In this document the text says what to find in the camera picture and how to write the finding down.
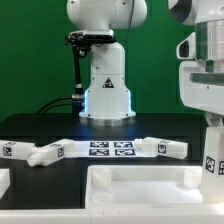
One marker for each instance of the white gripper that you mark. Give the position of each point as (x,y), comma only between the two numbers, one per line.
(202,87)

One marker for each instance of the white desk top tray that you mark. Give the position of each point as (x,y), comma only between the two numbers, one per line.
(136,186)

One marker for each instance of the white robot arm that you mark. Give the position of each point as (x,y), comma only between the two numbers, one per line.
(117,72)

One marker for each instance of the marker tag sheet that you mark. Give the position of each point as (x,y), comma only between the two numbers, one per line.
(106,149)

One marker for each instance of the white block left edge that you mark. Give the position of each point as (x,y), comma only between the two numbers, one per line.
(4,181)

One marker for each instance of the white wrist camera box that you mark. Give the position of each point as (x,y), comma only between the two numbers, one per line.
(187,48)

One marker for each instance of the white front rail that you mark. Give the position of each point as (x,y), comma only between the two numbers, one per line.
(150,216)

